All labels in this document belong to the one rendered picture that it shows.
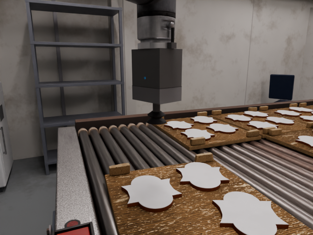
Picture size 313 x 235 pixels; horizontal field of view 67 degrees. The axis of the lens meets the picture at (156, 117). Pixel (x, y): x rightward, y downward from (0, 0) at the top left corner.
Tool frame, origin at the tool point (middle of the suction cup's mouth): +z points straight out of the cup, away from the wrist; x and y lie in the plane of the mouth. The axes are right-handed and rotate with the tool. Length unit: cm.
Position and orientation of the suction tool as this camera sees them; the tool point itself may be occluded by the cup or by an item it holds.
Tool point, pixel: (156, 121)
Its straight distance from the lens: 50.7
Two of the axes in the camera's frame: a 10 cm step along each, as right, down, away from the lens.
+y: -6.9, -1.7, 7.1
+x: -7.3, 1.6, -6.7
